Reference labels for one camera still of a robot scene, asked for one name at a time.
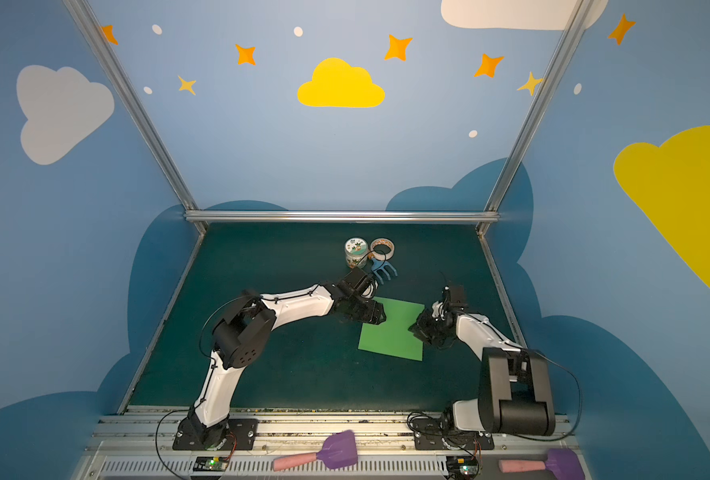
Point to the aluminium corner post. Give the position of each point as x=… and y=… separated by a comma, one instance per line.
x=558, y=64
x=85, y=19

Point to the aluminium right corner post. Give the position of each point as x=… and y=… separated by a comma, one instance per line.
x=558, y=64

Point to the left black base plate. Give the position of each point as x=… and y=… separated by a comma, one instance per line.
x=227, y=435

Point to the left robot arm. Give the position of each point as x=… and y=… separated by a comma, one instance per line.
x=240, y=337

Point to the green square paper sheet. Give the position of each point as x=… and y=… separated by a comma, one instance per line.
x=393, y=337

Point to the aluminium left corner post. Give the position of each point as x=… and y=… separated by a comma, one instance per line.
x=85, y=19

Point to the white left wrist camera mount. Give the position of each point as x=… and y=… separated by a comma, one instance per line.
x=362, y=283

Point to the left green circuit board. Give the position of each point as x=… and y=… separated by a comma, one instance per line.
x=211, y=464

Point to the aluminium back frame rail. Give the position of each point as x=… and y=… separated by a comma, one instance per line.
x=387, y=217

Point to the carrot snack jar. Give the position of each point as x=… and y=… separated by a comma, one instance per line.
x=356, y=252

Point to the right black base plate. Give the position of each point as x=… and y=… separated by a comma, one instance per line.
x=434, y=434

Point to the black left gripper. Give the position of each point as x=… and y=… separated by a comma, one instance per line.
x=368, y=310

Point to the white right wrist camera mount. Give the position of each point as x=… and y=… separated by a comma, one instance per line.
x=454, y=301

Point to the aluminium front rail base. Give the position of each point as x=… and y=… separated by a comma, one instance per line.
x=288, y=444

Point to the right green circuit board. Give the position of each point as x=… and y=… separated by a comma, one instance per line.
x=462, y=468

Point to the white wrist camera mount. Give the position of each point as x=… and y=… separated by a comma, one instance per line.
x=362, y=283
x=454, y=301

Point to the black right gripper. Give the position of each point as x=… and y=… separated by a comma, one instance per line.
x=426, y=327

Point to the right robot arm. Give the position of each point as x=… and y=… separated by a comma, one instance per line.
x=514, y=394

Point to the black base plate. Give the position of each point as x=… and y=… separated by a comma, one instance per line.
x=227, y=435
x=434, y=434

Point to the white tape roll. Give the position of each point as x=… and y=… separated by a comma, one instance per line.
x=382, y=249

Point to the blue garden hand rake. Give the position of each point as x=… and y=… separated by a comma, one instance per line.
x=382, y=271

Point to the green circuit board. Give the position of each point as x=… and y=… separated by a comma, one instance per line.
x=462, y=468
x=211, y=464

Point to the purple scoop pink handle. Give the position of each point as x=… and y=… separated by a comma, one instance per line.
x=338, y=451
x=564, y=464

